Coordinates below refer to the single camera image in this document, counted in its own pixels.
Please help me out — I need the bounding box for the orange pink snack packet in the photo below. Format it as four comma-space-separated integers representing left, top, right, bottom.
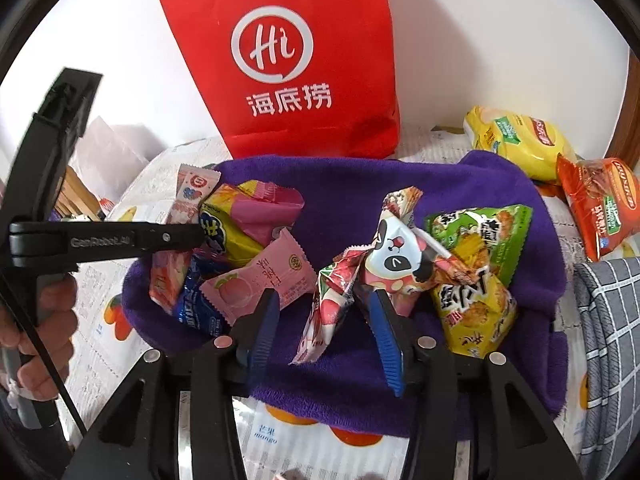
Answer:
149, 249, 193, 311

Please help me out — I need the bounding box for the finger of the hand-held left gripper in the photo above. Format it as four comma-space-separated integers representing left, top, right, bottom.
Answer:
146, 222, 204, 257

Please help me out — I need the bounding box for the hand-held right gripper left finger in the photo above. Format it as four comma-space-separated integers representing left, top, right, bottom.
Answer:
62, 287, 281, 480

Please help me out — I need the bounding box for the brown striped object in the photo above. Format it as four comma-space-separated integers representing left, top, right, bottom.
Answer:
50, 165, 108, 223

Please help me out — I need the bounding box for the orange chip bag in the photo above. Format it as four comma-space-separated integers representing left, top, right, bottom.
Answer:
556, 155, 640, 263

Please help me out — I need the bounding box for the red white strawberry snack packet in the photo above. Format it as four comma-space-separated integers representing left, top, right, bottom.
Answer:
289, 245, 371, 367

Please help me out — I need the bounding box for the red paper bag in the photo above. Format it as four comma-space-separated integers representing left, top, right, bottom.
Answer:
159, 0, 402, 161

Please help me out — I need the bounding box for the brown wooden door frame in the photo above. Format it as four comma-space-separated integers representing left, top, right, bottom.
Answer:
602, 60, 640, 163

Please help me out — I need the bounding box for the person's left hand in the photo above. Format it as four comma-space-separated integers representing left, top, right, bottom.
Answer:
0, 276, 79, 402

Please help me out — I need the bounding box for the green snack packet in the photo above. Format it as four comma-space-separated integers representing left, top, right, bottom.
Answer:
424, 204, 534, 288

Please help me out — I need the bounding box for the blue snack packet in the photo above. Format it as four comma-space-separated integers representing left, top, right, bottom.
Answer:
172, 255, 233, 338

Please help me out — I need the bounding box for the panda print snack packet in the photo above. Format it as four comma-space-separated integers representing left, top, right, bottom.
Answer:
362, 186, 453, 318

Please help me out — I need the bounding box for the pink yellow snack packet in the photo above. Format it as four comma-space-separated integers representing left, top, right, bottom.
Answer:
192, 180, 306, 267

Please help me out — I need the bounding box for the white paper sheet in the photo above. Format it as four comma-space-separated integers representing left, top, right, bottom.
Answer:
75, 115, 168, 201

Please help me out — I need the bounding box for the pink peach snack packet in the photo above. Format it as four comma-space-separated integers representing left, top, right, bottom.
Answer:
200, 227, 319, 328

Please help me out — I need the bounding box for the white red candy packet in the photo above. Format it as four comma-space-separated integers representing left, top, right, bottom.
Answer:
170, 162, 222, 224

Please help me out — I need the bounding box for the purple towel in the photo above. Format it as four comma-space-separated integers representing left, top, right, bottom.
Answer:
122, 150, 568, 433

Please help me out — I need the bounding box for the fruit print tablecloth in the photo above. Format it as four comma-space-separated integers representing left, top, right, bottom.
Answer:
50, 125, 640, 480

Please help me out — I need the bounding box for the yellow chip bag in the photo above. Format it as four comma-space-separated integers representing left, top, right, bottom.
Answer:
462, 105, 576, 183

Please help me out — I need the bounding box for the black cable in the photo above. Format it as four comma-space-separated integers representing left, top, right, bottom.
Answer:
0, 272, 86, 438

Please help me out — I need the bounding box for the grey checked cloth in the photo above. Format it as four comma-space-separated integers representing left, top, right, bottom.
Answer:
572, 256, 640, 466

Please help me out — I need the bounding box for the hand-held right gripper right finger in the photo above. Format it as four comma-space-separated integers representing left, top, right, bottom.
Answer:
355, 282, 583, 480

